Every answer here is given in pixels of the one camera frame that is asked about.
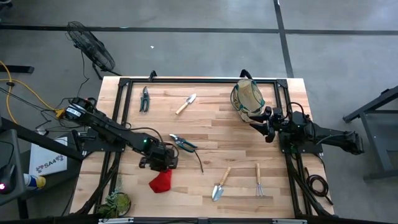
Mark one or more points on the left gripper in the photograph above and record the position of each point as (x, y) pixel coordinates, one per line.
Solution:
(158, 158)

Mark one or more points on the black bar on floor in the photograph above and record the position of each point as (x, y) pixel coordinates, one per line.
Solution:
(18, 69)

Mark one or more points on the black metal stand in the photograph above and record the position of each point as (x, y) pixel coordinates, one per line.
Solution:
(373, 140)

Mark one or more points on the beige green-trimmed gardening bag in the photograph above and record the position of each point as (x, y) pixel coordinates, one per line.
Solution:
(247, 99)

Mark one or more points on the person's shoe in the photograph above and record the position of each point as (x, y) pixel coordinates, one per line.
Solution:
(5, 4)

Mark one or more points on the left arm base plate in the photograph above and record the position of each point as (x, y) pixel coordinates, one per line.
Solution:
(96, 146)

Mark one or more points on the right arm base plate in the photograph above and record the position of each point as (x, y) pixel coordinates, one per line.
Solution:
(286, 146)

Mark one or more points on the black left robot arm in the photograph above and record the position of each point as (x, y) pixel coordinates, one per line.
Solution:
(105, 126)

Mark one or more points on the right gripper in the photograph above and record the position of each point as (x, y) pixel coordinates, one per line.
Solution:
(283, 127)

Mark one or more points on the red garden glove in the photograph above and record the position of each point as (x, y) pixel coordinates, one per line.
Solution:
(160, 183)

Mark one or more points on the green succulent plant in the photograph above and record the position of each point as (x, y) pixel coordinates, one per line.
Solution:
(116, 203)

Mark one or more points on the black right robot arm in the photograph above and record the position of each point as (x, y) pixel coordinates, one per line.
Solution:
(335, 138)

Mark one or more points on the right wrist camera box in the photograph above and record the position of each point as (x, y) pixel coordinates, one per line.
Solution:
(278, 113)

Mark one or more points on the black floor fan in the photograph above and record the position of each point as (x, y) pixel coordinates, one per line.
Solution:
(91, 46)

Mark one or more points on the dark green pruning shears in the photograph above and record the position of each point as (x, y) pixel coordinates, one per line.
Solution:
(145, 92)

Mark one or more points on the white printed box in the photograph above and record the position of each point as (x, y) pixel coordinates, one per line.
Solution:
(46, 161)

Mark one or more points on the silver metal bracket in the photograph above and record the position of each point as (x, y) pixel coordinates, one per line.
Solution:
(289, 221)
(116, 221)

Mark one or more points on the yellow and blue can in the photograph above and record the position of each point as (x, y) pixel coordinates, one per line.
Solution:
(35, 182)

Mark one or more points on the black aluminium table frame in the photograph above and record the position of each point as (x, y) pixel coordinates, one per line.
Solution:
(202, 81)

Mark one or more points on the black side desk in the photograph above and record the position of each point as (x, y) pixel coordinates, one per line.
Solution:
(40, 140)

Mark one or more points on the black computer mouse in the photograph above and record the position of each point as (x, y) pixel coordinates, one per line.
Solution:
(7, 179)

